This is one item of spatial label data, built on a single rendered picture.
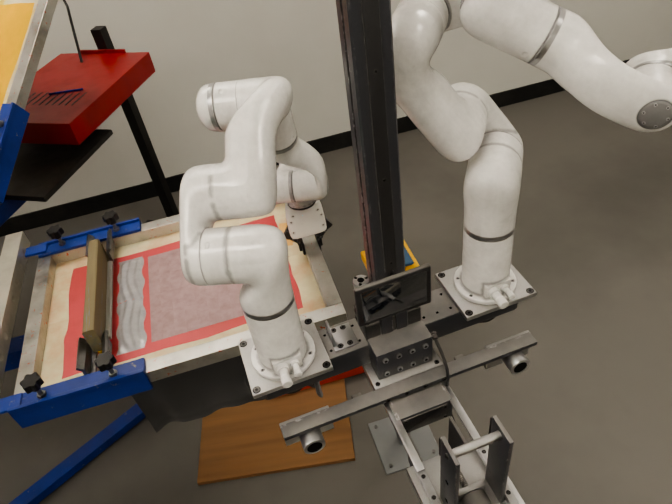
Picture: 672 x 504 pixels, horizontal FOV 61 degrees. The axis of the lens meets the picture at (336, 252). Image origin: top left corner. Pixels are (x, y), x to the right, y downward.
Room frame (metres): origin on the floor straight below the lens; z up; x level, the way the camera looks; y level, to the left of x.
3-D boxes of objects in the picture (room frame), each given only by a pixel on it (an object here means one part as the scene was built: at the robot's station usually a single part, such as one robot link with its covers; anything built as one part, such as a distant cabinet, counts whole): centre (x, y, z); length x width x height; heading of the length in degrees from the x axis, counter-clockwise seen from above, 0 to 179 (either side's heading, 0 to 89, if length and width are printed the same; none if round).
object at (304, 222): (1.20, 0.07, 1.09); 0.10 x 0.08 x 0.11; 100
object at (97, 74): (2.29, 0.98, 1.06); 0.61 x 0.46 x 0.12; 160
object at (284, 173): (1.16, 0.08, 1.22); 0.15 x 0.10 x 0.11; 172
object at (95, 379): (0.82, 0.63, 0.98); 0.30 x 0.05 x 0.07; 100
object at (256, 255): (0.70, 0.14, 1.37); 0.13 x 0.10 x 0.16; 82
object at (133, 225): (1.37, 0.72, 0.98); 0.30 x 0.05 x 0.07; 100
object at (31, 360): (1.13, 0.44, 0.97); 0.79 x 0.58 x 0.04; 100
